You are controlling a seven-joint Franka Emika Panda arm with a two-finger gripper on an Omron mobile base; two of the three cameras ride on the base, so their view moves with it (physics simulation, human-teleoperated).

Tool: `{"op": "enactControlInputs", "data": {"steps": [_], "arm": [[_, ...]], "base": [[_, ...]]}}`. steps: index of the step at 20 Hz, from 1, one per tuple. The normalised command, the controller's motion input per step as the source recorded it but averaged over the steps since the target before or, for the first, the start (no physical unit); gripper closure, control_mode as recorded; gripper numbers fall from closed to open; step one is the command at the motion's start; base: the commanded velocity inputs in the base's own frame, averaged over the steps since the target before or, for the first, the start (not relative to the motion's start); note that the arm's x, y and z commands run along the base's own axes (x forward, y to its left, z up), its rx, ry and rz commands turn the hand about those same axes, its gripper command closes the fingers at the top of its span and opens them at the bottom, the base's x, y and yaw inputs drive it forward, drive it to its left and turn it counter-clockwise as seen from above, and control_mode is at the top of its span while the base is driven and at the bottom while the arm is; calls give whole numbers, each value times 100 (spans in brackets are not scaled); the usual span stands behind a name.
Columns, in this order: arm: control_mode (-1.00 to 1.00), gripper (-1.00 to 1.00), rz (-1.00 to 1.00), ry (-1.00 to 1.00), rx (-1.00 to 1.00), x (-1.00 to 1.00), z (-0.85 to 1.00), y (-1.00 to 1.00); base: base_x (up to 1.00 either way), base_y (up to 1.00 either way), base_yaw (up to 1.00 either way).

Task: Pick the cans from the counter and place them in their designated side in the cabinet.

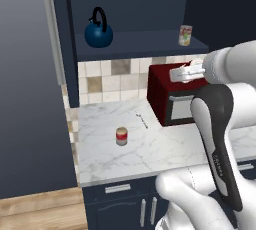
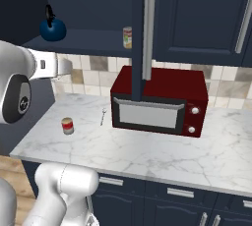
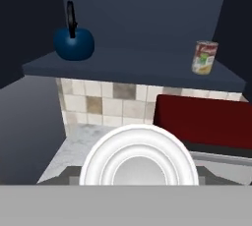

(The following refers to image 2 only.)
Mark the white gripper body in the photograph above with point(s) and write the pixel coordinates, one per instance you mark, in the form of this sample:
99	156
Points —
64	67

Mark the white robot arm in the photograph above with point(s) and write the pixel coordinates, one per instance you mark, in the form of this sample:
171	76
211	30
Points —
62	184

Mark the dark blue base cabinet door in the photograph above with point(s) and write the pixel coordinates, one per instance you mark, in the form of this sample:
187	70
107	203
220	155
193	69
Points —
118	210
174	215
234	220

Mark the red and white can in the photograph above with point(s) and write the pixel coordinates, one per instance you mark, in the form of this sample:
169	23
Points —
67	126

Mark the silver fork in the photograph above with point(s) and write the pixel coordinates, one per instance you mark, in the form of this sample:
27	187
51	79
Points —
103	116

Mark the yellow and red can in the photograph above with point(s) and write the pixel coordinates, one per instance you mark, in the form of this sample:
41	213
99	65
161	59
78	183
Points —
127	37

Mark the microwave door with window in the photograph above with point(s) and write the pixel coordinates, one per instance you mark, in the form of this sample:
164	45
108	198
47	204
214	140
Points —
147	116

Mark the red microwave oven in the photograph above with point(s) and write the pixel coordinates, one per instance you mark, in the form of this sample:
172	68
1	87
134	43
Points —
170	84

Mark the dark blue drawer front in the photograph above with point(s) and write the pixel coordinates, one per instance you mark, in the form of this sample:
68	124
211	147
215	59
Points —
234	203
197	194
131	184

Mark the white microwave knob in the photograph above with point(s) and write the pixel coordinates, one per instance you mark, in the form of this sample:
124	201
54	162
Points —
192	129
195	110

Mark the dark blue open wall cabinet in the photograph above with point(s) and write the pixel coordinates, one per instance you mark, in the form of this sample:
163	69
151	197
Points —
92	4

